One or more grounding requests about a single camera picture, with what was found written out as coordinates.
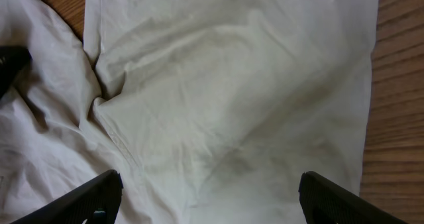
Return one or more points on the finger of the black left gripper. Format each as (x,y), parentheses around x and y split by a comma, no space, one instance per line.
(13,60)

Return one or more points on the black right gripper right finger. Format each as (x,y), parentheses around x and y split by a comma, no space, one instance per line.
(324,202)

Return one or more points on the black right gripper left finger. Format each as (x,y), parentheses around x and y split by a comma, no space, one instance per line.
(95,202)

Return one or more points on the beige shorts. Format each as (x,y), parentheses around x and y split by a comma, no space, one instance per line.
(211,110)

